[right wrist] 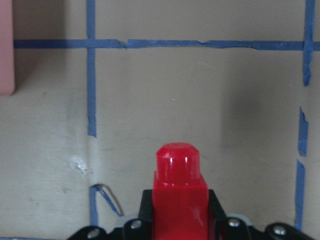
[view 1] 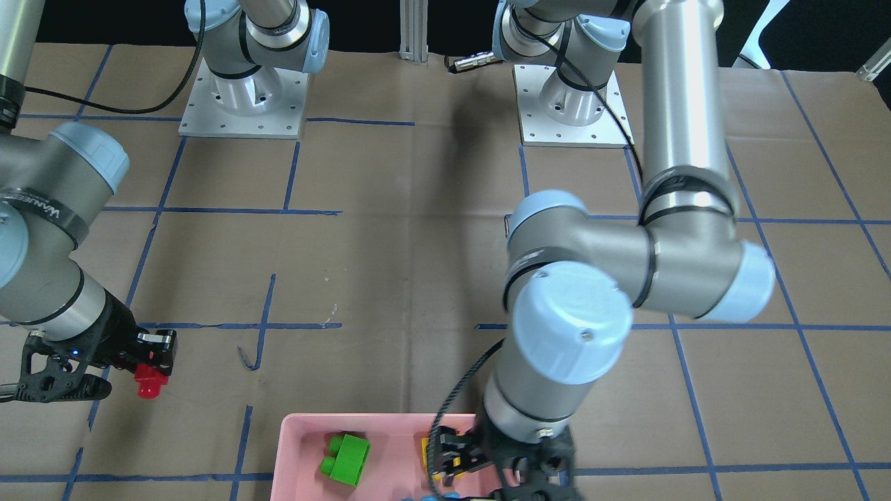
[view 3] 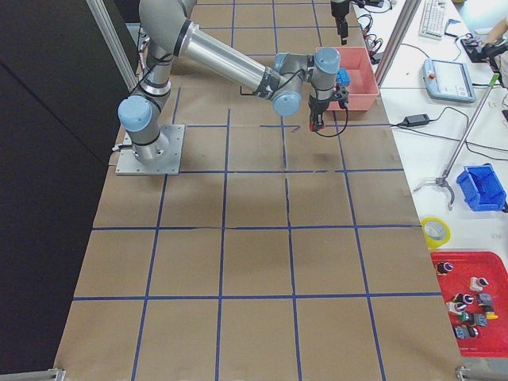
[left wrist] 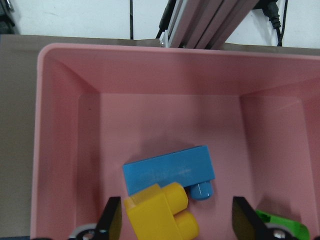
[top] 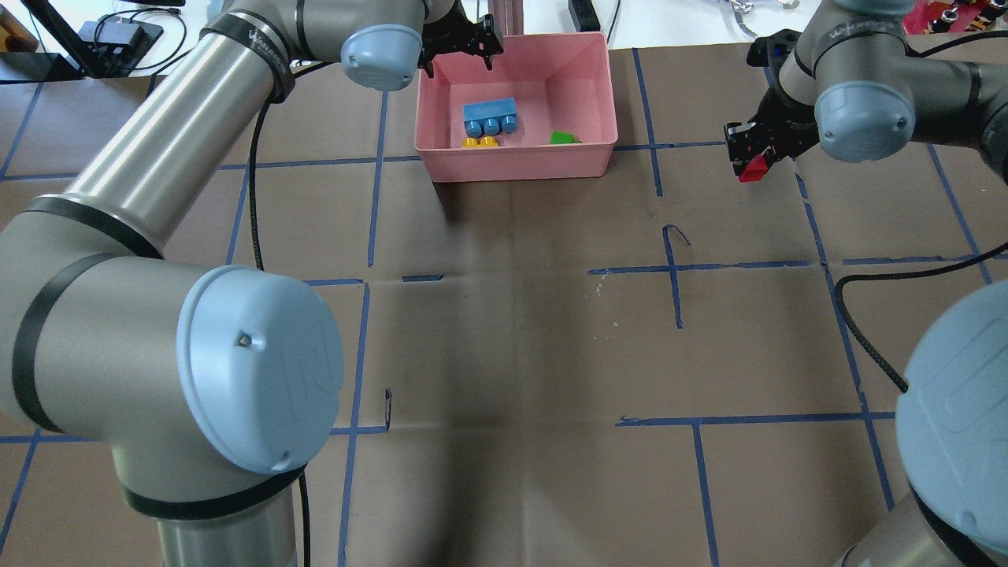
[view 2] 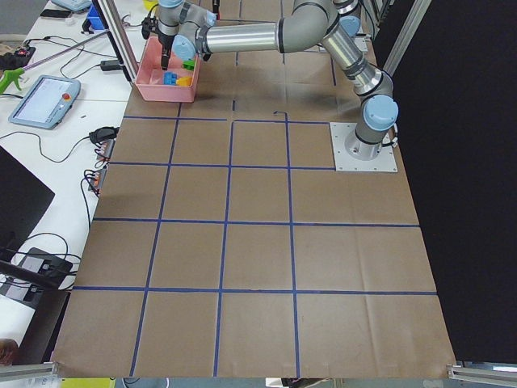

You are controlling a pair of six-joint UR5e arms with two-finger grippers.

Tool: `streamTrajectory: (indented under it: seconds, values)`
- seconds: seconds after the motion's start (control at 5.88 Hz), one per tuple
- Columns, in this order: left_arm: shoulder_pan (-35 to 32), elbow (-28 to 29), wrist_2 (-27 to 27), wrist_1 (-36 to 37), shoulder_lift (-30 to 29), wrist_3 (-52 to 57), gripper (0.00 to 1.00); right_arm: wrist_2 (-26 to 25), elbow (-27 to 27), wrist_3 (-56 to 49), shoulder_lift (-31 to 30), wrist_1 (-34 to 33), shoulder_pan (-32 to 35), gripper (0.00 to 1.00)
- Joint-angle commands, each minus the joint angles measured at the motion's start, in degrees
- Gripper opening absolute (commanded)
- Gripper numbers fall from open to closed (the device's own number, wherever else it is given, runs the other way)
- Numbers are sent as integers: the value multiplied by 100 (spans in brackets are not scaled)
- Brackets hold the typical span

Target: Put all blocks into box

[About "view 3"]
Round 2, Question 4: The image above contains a red parts tray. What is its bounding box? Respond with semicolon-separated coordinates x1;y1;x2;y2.
431;251;507;357

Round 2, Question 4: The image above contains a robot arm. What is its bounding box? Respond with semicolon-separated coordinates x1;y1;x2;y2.
117;1;348;174

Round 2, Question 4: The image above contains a yellow tape roll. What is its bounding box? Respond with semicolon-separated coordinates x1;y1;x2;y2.
421;217;451;250

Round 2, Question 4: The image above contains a pink plastic box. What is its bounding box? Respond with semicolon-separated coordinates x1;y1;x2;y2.
335;46;379;111

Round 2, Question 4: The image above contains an aluminium frame post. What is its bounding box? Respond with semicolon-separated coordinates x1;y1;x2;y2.
375;0;421;87

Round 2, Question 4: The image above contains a black power adapter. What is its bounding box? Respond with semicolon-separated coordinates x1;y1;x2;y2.
402;114;431;127

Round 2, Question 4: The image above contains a blue storage bin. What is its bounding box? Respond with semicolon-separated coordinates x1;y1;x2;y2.
456;164;507;213

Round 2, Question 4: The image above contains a reacher grabber tool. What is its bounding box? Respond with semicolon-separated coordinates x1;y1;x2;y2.
412;73;499;211

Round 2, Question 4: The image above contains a red toy block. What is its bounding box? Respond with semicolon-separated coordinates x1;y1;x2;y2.
309;122;325;133

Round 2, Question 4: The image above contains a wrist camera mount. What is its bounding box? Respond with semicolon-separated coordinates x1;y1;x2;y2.
332;83;348;110

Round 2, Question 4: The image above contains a teach pendant tablet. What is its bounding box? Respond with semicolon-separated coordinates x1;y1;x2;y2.
422;59;476;103

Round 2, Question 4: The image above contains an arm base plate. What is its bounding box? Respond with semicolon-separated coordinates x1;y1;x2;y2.
115;124;186;175

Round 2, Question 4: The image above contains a blue toy block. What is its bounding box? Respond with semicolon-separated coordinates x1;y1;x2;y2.
336;67;351;87

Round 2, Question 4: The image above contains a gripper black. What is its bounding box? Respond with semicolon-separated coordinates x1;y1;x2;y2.
308;94;329;132
330;0;349;44

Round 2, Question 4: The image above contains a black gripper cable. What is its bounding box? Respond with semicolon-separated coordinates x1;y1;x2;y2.
315;102;350;138

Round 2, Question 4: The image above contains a white keyboard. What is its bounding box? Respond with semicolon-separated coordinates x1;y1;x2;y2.
418;0;447;40

